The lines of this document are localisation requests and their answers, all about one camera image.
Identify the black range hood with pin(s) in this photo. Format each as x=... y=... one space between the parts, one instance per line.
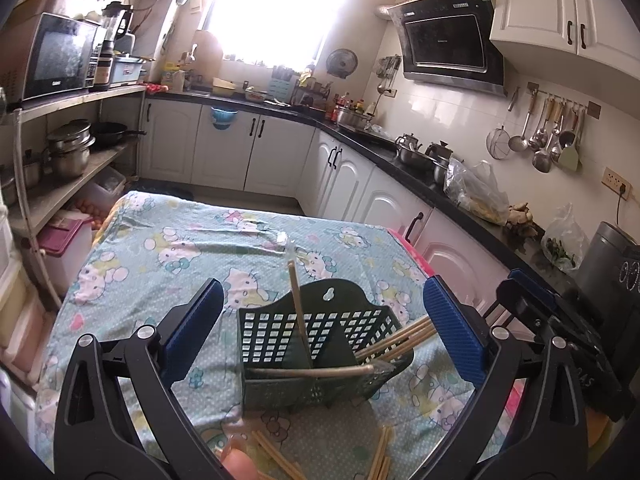
x=445 y=45

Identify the black frying pan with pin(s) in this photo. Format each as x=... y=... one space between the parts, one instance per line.
x=107 y=135

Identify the cartoon cat printed tablecloth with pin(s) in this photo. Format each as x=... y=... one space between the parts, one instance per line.
x=175 y=260

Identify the pile of bamboo chopsticks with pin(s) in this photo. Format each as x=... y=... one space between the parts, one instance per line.
x=380 y=455

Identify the small wall fan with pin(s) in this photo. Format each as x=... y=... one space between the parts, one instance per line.
x=341 y=63

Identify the black countertop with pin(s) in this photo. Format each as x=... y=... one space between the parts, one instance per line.
x=525 y=255

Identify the stacked steel pots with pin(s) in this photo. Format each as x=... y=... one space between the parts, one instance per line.
x=70 y=160

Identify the black microwave oven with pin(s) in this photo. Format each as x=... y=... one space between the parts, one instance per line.
x=55 y=55

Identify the pastel plastic drawer tower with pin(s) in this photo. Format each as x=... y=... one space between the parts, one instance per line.
x=20 y=320

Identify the grey cylindrical canister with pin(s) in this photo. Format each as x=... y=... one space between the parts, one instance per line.
x=605 y=260

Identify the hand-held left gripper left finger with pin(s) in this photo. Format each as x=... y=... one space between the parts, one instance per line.
x=192 y=335

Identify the green perforated utensil holder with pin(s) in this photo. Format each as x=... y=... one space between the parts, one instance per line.
x=335 y=350

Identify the pink storage box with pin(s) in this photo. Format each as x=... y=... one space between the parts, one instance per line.
x=65 y=255

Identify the clear plastic bag with greens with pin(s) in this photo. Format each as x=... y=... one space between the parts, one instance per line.
x=565 y=240

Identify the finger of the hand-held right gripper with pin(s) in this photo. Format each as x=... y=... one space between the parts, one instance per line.
x=535 y=287
x=517 y=307

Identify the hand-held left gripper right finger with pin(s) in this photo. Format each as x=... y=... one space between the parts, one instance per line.
x=455 y=330

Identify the grey plastic container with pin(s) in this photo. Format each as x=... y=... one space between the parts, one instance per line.
x=125 y=71

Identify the steel kettle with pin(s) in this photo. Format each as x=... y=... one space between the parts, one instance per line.
x=410 y=152
x=439 y=165

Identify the person's left hand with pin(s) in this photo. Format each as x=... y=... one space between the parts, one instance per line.
x=240 y=467

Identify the steel cooking pot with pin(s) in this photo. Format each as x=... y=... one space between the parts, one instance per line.
x=352 y=117

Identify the wall power socket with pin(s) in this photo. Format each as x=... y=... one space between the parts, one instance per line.
x=617 y=180

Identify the chopstick pair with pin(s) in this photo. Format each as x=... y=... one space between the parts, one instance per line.
x=296 y=300
x=310 y=372

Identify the black blender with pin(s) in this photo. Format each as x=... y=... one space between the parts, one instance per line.
x=112 y=25

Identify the row of hanging kitchen utensils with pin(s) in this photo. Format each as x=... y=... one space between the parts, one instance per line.
x=542 y=130

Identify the metal shelf rack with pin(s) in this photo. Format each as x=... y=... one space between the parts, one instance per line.
x=102 y=160

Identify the bundle of bamboo chopsticks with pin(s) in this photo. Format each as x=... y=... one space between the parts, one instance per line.
x=395 y=340

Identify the white wall cabinet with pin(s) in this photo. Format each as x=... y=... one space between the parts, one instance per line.
x=530 y=5

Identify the ginger roots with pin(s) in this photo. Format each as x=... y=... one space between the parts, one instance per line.
x=522 y=220

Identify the pink plastic table cover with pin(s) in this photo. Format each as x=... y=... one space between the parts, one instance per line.
x=415 y=255

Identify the clear plastic storage box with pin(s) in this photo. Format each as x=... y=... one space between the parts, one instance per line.
x=102 y=192

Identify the cardboard box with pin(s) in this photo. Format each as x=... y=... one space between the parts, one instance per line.
x=45 y=2

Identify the blue plastic bowl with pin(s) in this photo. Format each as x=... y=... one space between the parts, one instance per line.
x=222 y=117

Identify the bright window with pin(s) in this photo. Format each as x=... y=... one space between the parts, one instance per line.
x=270 y=10

